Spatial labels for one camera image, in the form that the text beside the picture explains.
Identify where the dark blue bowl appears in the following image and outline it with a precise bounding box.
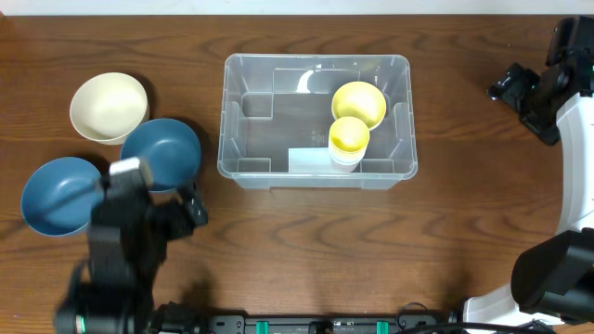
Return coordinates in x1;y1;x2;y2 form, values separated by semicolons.
20;157;103;237
120;118;202;192

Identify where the cream large bowl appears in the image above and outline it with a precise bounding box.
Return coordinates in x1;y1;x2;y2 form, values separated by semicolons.
70;72;149;146

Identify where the pink cup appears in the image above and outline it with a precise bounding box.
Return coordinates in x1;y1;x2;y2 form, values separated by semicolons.
331;161;360;173

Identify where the yellow cup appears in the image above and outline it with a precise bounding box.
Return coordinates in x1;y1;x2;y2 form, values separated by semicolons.
329;116;370;154

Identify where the yellow small bowl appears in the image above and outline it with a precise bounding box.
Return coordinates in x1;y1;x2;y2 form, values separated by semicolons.
331;81;387;131

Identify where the cream white cup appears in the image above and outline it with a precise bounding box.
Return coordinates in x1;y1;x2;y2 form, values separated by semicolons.
329;148;366;166

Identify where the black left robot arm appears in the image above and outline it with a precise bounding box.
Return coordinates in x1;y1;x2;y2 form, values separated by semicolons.
54;182;208;334

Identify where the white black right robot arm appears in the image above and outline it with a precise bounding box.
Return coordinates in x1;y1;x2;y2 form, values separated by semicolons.
462;17;593;332

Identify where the clear plastic storage container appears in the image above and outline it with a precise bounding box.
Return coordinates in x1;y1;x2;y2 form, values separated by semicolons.
217;54;419;189

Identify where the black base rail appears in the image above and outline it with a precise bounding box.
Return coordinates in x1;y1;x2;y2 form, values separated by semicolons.
203;313;555;334

